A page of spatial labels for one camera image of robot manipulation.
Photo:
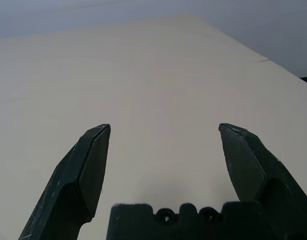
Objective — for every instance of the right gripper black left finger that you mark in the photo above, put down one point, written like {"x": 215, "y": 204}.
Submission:
{"x": 76, "y": 175}

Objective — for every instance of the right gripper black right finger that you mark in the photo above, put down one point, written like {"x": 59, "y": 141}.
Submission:
{"x": 256, "y": 162}

